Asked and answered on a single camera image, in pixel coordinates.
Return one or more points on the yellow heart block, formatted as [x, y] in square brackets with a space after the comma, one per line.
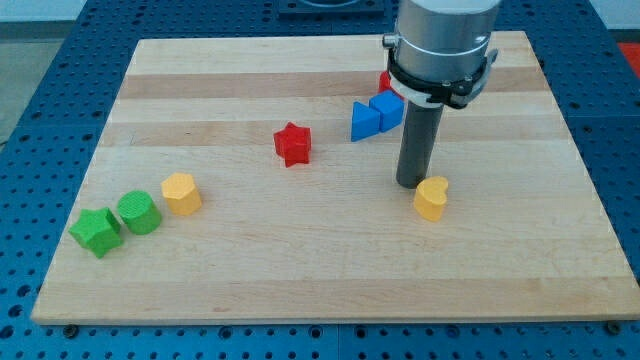
[430, 198]

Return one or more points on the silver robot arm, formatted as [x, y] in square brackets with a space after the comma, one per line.
[438, 52]

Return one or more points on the red block behind arm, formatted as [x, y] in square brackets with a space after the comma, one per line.
[384, 84]

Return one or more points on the wooden board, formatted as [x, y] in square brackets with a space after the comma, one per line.
[523, 236]

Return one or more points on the red star block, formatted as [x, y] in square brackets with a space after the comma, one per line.
[293, 143]

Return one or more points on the blue triangle block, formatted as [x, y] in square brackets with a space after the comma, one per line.
[365, 122]

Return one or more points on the blue cube block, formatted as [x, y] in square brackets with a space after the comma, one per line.
[391, 109]

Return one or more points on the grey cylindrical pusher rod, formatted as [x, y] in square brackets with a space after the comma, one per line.
[418, 139]

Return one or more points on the yellow hexagon block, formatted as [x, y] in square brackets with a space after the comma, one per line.
[181, 194]

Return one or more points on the green cylinder block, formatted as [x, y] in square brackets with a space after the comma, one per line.
[139, 212]

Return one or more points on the green star block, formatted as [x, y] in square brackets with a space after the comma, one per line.
[97, 231]

